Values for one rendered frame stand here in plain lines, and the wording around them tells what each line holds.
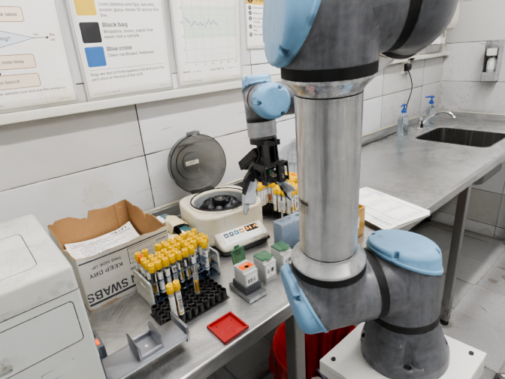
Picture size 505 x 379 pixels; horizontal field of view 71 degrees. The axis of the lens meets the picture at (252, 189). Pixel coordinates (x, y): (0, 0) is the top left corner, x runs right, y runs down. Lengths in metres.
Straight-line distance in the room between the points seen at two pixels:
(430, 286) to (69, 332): 0.57
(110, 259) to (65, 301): 0.35
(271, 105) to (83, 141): 0.67
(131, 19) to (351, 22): 0.95
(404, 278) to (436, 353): 0.16
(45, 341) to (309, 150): 0.48
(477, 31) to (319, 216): 2.63
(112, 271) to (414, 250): 0.70
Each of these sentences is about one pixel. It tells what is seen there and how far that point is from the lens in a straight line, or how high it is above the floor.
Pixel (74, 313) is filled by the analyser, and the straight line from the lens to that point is 0.65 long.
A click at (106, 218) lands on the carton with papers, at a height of 0.98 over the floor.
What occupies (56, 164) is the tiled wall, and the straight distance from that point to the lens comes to 1.22.
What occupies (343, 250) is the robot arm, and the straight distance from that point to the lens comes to 0.53.
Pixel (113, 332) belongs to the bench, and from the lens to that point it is 0.93.
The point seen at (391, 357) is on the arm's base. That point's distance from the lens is 0.70.
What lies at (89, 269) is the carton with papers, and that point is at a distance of 0.96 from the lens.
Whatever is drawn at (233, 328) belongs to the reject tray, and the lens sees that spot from 0.85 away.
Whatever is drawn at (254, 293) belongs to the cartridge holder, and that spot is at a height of 0.89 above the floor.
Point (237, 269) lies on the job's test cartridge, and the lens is 0.90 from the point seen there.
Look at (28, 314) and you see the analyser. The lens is 0.63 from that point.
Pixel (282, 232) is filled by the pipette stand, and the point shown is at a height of 0.95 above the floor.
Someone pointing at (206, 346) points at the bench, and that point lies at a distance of 0.83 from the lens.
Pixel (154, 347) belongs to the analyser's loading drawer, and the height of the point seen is 0.92.
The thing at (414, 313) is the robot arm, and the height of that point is 1.04.
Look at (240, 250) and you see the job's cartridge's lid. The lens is 0.92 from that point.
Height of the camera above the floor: 1.45
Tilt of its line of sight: 21 degrees down
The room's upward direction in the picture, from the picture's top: 4 degrees counter-clockwise
